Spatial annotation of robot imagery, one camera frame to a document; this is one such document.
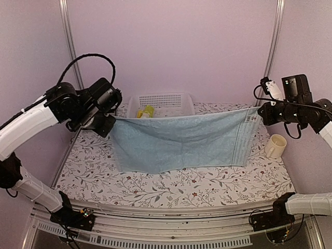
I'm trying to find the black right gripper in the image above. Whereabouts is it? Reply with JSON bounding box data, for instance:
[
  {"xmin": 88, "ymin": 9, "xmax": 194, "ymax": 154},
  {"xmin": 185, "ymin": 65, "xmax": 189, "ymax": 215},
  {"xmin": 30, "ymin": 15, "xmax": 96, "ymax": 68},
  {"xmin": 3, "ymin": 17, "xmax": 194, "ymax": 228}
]
[{"xmin": 259, "ymin": 99, "xmax": 303, "ymax": 125}]

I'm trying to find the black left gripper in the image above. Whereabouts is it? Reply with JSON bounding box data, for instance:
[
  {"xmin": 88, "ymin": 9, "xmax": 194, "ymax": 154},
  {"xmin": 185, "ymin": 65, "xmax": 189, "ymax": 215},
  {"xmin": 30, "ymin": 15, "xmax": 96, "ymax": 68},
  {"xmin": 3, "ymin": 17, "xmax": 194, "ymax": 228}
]
[{"xmin": 75, "ymin": 109, "xmax": 117, "ymax": 137}]

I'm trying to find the green and white towel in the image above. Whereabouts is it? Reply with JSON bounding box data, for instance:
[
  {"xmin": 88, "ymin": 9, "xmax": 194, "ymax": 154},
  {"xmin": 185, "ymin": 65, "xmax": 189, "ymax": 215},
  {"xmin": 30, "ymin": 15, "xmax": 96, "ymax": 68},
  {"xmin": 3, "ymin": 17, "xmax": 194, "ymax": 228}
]
[{"xmin": 136, "ymin": 105, "xmax": 155, "ymax": 118}]

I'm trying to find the light blue towel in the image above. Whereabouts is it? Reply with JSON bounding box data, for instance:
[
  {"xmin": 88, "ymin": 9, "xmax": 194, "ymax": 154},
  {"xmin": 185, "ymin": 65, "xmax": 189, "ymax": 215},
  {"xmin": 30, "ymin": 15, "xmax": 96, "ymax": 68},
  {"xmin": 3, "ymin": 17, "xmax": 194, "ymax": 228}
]
[{"xmin": 110, "ymin": 107, "xmax": 261, "ymax": 174}]

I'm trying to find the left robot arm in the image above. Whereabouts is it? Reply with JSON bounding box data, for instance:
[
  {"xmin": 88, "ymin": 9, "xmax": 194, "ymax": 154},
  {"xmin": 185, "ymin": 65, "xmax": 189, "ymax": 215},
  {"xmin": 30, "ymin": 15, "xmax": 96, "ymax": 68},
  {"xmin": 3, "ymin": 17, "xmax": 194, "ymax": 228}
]
[{"xmin": 1, "ymin": 78, "xmax": 122, "ymax": 225}]

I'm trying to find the cream ceramic mug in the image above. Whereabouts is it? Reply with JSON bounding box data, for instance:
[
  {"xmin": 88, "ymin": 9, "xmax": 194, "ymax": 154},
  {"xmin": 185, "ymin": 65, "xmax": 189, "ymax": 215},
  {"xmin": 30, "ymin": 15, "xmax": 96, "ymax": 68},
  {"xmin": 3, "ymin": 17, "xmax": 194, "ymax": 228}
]
[{"xmin": 265, "ymin": 134, "xmax": 287, "ymax": 159}]

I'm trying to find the floral patterned tablecloth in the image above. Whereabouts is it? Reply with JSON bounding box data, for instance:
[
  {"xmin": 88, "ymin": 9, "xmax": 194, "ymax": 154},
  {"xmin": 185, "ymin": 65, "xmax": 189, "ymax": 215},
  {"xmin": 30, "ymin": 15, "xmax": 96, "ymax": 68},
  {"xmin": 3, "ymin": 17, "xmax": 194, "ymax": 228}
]
[{"xmin": 56, "ymin": 102, "xmax": 295, "ymax": 209}]

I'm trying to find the white plastic basket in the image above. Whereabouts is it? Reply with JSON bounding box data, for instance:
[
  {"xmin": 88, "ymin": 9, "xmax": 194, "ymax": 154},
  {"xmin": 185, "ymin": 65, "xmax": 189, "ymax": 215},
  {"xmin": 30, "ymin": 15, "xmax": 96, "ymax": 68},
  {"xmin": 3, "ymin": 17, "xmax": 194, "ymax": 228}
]
[{"xmin": 127, "ymin": 93, "xmax": 195, "ymax": 118}]

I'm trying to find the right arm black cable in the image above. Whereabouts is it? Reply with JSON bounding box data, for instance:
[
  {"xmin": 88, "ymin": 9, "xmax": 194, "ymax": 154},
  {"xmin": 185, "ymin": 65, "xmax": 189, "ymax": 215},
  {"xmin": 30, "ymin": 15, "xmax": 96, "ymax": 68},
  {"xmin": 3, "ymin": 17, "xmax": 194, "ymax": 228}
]
[{"xmin": 253, "ymin": 84, "xmax": 332, "ymax": 138}]

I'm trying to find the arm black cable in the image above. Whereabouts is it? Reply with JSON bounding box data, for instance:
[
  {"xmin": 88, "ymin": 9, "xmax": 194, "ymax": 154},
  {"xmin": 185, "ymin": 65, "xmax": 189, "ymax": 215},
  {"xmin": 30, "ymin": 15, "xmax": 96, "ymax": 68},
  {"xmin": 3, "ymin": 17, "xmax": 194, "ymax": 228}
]
[
  {"xmin": 253, "ymin": 84, "xmax": 332, "ymax": 138},
  {"xmin": 56, "ymin": 53, "xmax": 117, "ymax": 90}
]

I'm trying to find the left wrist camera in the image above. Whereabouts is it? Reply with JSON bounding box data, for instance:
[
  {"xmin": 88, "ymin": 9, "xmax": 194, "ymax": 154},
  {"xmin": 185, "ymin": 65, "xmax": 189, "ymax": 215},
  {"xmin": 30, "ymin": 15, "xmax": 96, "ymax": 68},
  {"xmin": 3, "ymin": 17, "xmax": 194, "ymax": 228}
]
[{"xmin": 88, "ymin": 77, "xmax": 122, "ymax": 114}]

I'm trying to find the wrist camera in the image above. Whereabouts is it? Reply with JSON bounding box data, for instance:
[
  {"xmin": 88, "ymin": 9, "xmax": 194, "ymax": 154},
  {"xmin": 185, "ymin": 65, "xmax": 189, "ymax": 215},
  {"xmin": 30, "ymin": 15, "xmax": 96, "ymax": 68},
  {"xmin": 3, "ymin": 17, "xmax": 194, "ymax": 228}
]
[
  {"xmin": 88, "ymin": 77, "xmax": 122, "ymax": 114},
  {"xmin": 282, "ymin": 74, "xmax": 313, "ymax": 104}
]

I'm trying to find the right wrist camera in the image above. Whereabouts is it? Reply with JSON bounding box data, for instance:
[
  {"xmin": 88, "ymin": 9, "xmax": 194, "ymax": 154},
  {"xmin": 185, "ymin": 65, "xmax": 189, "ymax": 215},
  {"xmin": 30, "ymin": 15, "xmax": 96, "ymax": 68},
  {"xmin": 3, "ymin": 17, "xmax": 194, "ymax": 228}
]
[{"xmin": 282, "ymin": 74, "xmax": 313, "ymax": 104}]

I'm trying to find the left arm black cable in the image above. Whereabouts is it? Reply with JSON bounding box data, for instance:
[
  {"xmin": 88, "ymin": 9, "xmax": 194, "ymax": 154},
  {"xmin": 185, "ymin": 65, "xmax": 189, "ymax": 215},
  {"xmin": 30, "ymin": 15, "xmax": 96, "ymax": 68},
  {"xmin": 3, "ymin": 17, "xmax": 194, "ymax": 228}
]
[{"xmin": 56, "ymin": 53, "xmax": 117, "ymax": 90}]

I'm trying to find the right aluminium frame post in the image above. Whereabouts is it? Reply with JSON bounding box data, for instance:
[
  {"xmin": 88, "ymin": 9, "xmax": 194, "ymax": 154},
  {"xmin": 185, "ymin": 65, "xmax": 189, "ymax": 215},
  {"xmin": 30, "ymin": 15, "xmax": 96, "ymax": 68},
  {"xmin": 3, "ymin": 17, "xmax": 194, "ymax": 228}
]
[{"xmin": 263, "ymin": 0, "xmax": 285, "ymax": 77}]

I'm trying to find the aluminium frame post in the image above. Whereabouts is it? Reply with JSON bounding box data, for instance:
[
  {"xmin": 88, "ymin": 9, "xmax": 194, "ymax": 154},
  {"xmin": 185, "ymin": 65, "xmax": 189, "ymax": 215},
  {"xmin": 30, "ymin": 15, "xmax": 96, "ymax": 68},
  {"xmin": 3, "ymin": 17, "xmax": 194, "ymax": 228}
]
[
  {"xmin": 263, "ymin": 0, "xmax": 285, "ymax": 77},
  {"xmin": 59, "ymin": 0, "xmax": 84, "ymax": 90}
]

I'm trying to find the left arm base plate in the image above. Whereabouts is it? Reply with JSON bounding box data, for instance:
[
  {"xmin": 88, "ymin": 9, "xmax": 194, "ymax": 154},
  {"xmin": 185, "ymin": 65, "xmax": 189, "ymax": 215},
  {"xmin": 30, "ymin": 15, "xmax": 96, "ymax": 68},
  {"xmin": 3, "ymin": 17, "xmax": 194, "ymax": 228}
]
[{"xmin": 50, "ymin": 207, "xmax": 96, "ymax": 231}]

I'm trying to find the left aluminium frame post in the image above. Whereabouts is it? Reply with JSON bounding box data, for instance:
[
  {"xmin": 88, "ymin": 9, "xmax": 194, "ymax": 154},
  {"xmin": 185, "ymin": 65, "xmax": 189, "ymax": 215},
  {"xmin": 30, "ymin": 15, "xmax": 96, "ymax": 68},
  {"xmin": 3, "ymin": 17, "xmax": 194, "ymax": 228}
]
[{"xmin": 59, "ymin": 0, "xmax": 84, "ymax": 90}]

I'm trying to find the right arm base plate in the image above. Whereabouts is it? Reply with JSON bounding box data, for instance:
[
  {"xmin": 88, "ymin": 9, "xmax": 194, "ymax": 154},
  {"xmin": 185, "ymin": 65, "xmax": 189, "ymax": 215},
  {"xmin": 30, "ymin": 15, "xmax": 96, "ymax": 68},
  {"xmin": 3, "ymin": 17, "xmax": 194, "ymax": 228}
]
[{"xmin": 248, "ymin": 210, "xmax": 295, "ymax": 231}]

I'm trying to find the aluminium front rail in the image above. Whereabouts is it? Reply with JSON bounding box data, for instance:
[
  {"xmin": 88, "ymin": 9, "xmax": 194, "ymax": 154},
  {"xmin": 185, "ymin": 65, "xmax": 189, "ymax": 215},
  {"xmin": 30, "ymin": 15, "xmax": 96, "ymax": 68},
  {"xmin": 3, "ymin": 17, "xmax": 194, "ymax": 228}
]
[{"xmin": 22, "ymin": 200, "xmax": 326, "ymax": 248}]

